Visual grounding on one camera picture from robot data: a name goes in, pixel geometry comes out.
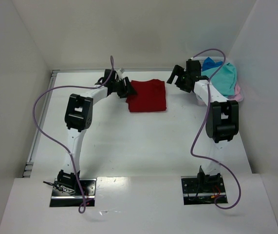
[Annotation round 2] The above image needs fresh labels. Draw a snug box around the red t shirt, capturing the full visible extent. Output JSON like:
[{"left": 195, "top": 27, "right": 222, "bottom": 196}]
[{"left": 126, "top": 79, "right": 167, "bottom": 113}]

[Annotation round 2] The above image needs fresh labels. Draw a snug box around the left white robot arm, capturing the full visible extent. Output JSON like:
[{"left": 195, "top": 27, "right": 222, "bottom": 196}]
[{"left": 57, "top": 68, "right": 137, "bottom": 192}]

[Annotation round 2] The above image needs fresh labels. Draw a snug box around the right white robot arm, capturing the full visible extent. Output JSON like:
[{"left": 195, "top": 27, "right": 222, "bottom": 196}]
[{"left": 167, "top": 59, "right": 239, "bottom": 193}]

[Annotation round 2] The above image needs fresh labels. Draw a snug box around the blue t shirt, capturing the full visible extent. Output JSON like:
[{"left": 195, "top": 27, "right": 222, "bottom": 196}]
[{"left": 202, "top": 57, "right": 223, "bottom": 71}]

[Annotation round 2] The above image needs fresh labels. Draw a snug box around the white plastic laundry basket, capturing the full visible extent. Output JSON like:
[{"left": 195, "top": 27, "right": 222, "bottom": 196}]
[{"left": 194, "top": 56, "right": 245, "bottom": 107}]

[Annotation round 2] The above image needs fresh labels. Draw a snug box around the teal t shirt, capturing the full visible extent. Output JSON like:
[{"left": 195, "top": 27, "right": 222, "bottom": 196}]
[{"left": 202, "top": 63, "right": 237, "bottom": 98}]

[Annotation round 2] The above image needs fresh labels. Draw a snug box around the pink t shirt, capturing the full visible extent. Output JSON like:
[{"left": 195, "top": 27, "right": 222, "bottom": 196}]
[{"left": 228, "top": 83, "right": 243, "bottom": 102}]

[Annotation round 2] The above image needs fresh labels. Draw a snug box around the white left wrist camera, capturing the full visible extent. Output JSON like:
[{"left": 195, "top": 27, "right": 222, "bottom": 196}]
[{"left": 116, "top": 68, "right": 125, "bottom": 80}]

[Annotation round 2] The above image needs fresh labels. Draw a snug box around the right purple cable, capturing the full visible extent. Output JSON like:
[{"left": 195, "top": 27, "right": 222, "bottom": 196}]
[{"left": 189, "top": 48, "right": 242, "bottom": 210}]

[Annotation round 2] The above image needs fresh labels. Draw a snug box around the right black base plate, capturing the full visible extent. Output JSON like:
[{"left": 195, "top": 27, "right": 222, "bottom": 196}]
[{"left": 181, "top": 175, "right": 228, "bottom": 205}]

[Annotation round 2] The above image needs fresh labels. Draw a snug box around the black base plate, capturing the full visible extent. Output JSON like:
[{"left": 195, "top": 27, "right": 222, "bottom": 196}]
[
  {"left": 49, "top": 178, "right": 96, "bottom": 208},
  {"left": 181, "top": 175, "right": 228, "bottom": 205}
]

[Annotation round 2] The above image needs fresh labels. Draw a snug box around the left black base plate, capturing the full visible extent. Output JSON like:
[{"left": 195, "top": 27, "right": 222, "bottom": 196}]
[{"left": 49, "top": 178, "right": 96, "bottom": 208}]

